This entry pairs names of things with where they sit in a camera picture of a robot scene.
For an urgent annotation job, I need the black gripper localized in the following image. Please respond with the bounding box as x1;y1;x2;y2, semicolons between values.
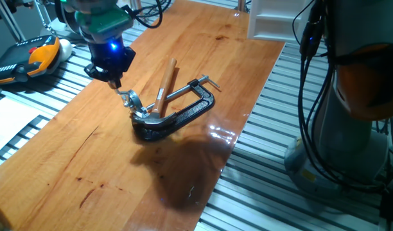
83;37;137;90

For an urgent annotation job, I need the chrome lever with brown knob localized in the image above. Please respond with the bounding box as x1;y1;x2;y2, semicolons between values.
114;86;150;119

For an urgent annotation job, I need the white round object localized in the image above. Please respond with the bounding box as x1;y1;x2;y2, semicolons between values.
58;38;73;62

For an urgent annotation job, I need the black and orange teach pendant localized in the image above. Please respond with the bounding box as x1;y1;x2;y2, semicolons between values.
0;35;62;86

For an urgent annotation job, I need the glossy orange wooden board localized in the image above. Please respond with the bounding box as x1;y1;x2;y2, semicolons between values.
0;0;286;231

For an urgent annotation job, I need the black C-clamp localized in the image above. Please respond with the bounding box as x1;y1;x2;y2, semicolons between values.
132;74;222;142

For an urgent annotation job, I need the white paper sheet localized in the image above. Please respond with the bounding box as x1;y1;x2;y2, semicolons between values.
0;96;51;158

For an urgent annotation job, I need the white plastic bin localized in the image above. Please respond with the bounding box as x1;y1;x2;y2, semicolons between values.
247;0;313;44

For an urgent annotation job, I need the black box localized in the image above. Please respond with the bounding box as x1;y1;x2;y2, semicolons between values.
379;189;393;225

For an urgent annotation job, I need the wooden handled claw hammer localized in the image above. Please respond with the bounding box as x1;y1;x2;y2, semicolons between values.
131;57;179;131

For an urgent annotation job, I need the grey metal frame bar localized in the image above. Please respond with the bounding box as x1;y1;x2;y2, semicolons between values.
0;0;26;42

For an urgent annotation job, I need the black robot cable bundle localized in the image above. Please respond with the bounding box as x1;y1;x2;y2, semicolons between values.
119;0;393;195

